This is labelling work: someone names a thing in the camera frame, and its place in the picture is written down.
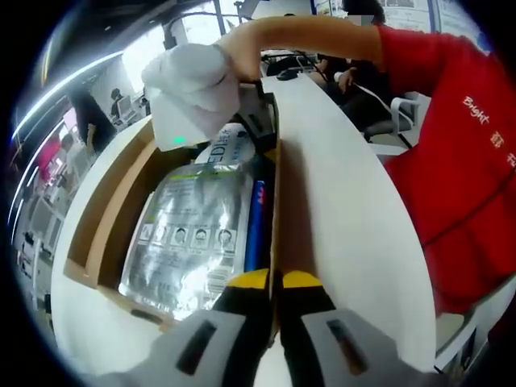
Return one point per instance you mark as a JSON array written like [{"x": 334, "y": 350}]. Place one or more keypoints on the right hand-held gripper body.
[{"x": 189, "y": 88}]

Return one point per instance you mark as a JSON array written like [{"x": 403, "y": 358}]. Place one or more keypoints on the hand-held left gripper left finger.
[{"x": 242, "y": 322}]

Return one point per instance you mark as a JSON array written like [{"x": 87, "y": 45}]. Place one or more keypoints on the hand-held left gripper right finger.
[{"x": 306, "y": 322}]

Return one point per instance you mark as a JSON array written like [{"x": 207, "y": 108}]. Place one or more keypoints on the blue soft tissue pack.
[{"x": 258, "y": 225}]

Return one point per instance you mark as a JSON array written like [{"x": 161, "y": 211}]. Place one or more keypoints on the silver foil mask packet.
[{"x": 193, "y": 225}]

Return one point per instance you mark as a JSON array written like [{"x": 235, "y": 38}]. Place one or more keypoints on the brown cardboard shoe box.
[{"x": 105, "y": 225}]

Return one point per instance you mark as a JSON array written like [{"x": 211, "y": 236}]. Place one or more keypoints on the black computer mouse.
[{"x": 287, "y": 74}]

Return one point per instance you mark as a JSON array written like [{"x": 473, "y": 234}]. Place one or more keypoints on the ceiling light strip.
[{"x": 60, "y": 90}]

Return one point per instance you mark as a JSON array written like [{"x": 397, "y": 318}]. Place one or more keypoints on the white office chair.
[{"x": 405, "y": 113}]

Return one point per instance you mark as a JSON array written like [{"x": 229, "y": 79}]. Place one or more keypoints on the person in red shirt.
[{"x": 455, "y": 161}]

